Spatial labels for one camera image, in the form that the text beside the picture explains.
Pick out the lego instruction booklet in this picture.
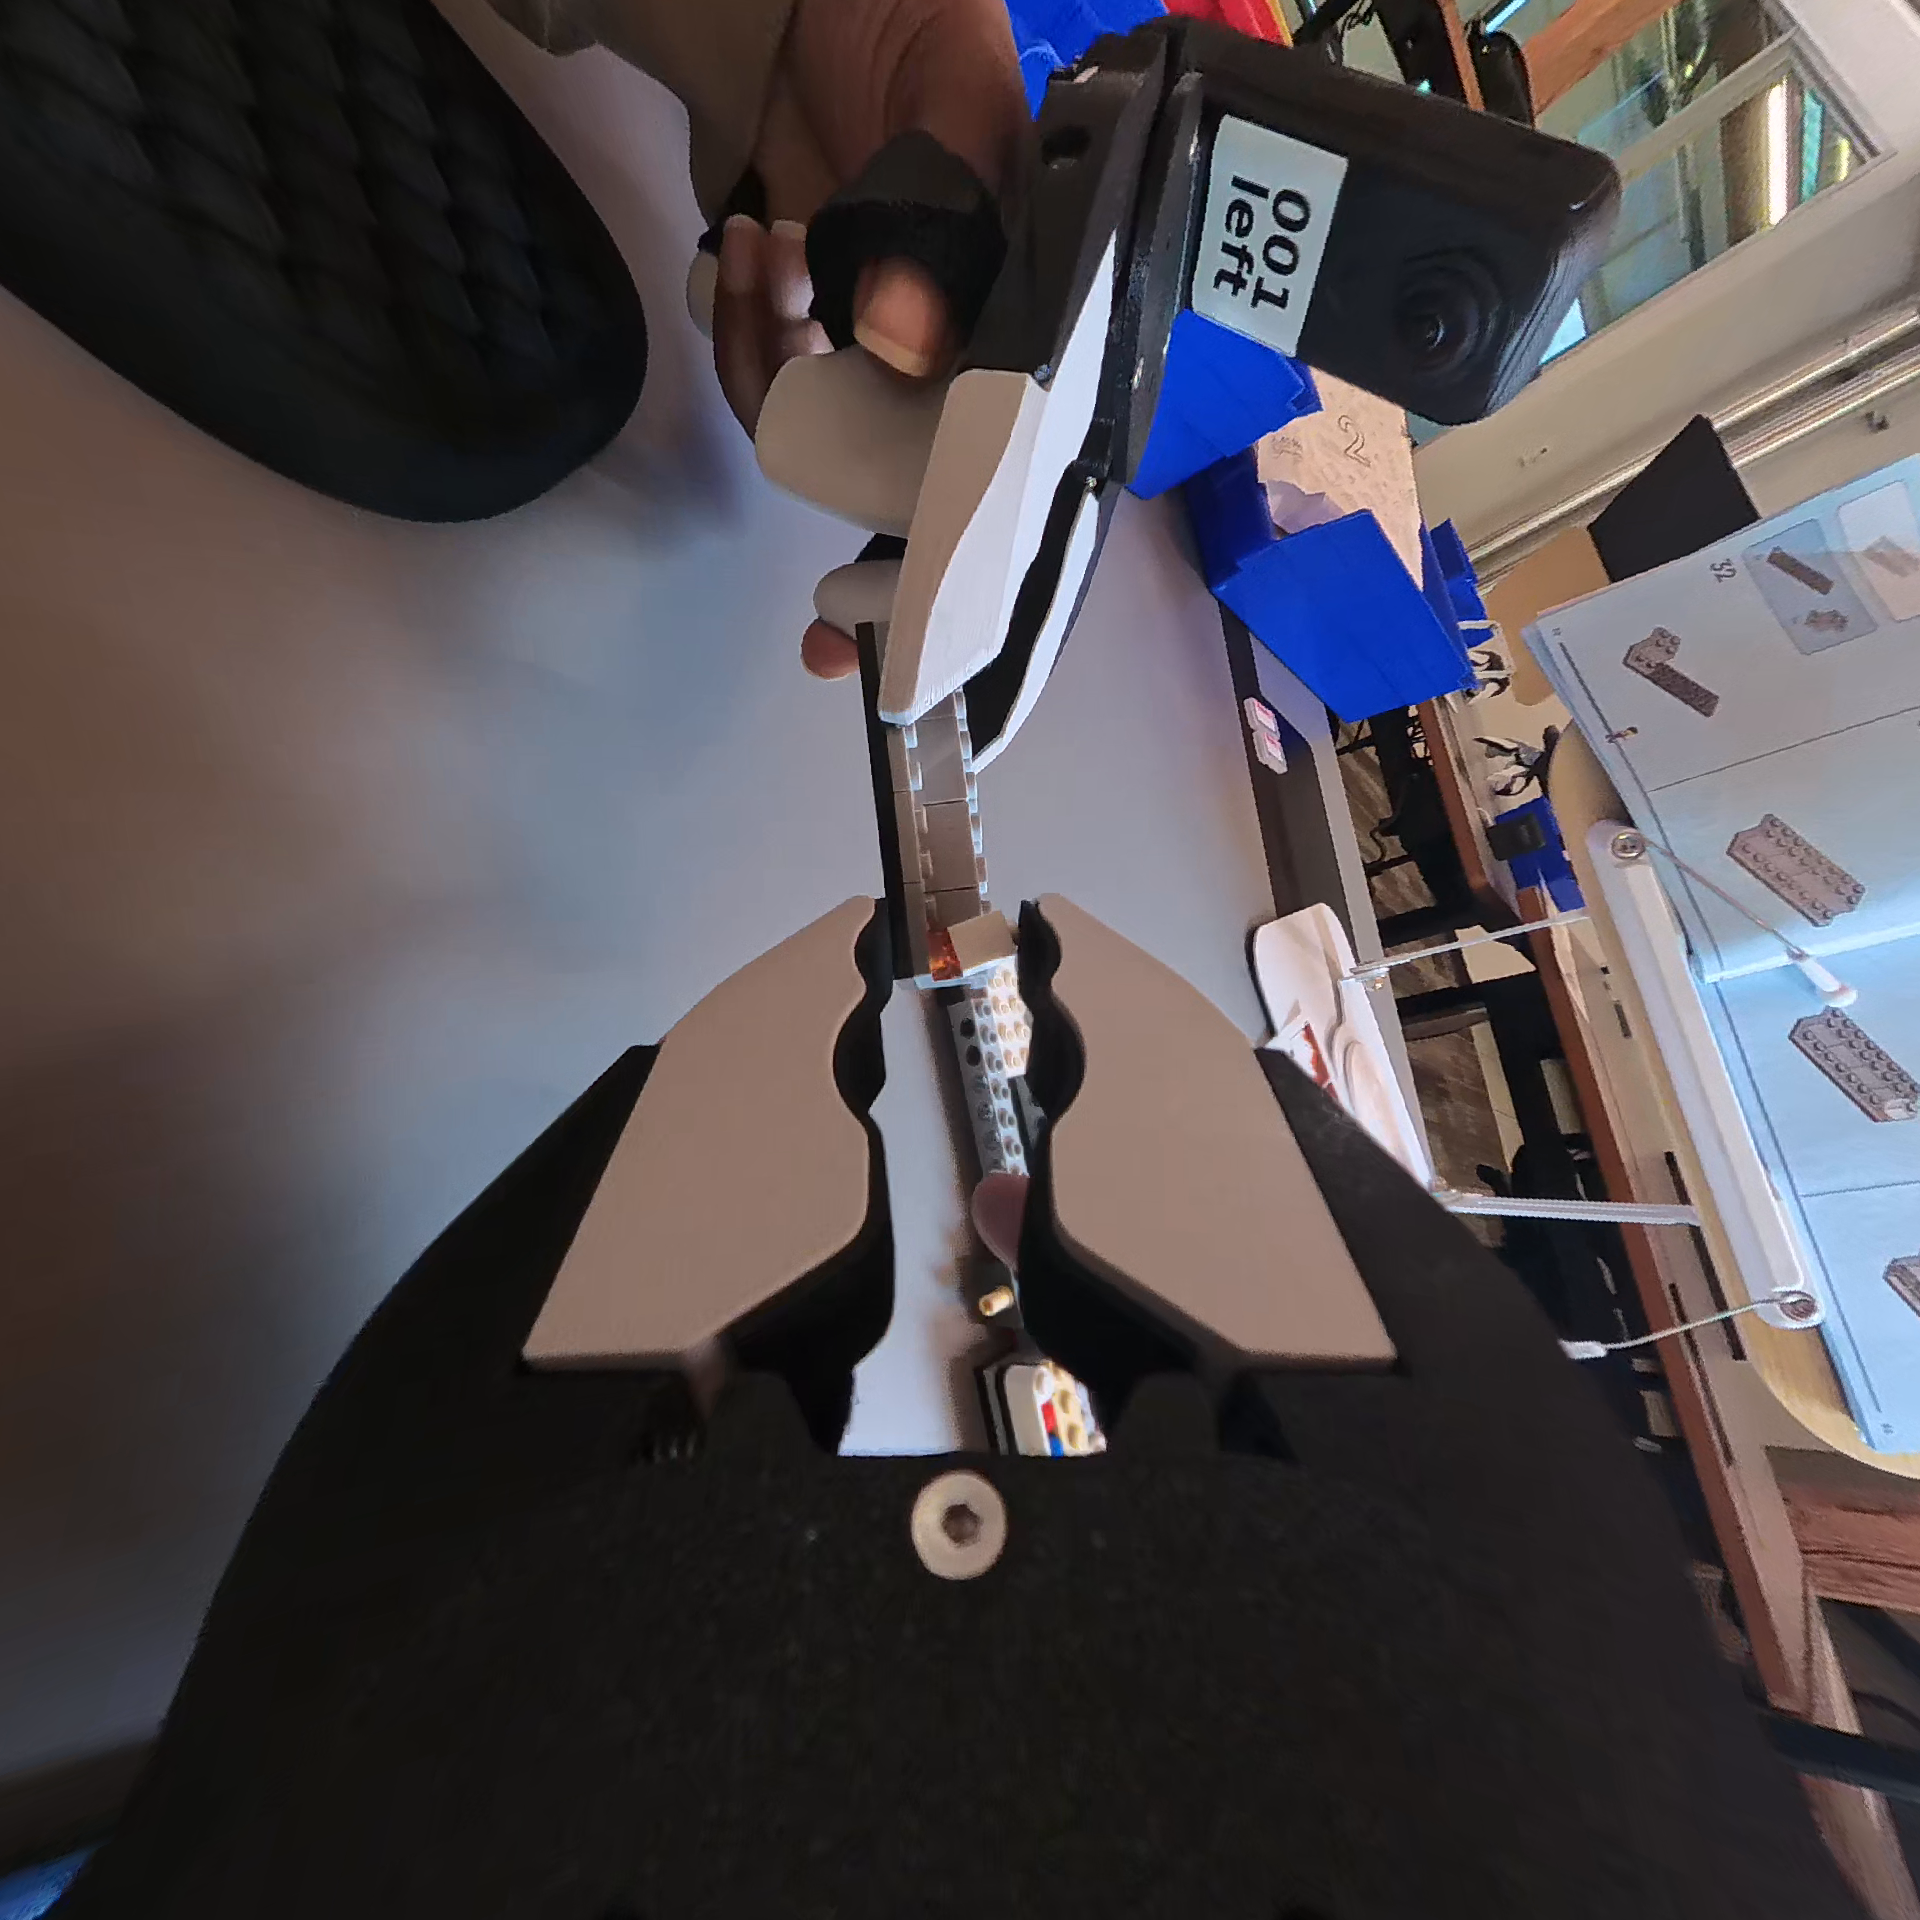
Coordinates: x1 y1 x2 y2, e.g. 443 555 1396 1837
1523 458 1920 1456

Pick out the large blue plastic bin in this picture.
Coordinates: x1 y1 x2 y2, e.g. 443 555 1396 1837
1013 0 1326 501

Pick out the small blue plastic bin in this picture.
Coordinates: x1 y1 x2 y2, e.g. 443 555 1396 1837
1417 516 1489 633

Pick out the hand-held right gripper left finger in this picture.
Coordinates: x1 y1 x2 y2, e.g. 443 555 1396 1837
518 893 903 1390

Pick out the white book stand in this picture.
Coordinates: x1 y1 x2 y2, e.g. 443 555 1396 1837
1247 817 1863 1364

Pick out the black braided cushion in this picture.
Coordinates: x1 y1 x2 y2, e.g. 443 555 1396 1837
0 0 649 524

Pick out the medium blue plastic bin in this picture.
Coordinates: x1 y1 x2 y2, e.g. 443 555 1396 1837
1184 442 1484 724

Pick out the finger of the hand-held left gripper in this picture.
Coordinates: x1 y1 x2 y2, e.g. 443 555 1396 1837
873 232 1124 729
959 451 1126 778

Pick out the grey lego wall assembly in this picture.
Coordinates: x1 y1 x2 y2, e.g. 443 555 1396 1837
855 622 1011 992

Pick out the person's left hand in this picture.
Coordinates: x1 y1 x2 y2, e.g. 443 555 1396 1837
703 0 1047 684

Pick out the lego sticker sheet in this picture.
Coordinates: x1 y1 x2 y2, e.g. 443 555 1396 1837
1263 1017 1359 1105

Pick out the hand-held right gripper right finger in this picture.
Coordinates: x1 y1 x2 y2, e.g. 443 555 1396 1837
1016 892 1404 1373

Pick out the crumpled white paper bag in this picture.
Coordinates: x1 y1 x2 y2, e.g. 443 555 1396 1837
1256 393 1419 536

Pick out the lego vehicle base assembly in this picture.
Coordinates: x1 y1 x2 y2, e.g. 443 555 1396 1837
942 961 1115 1460

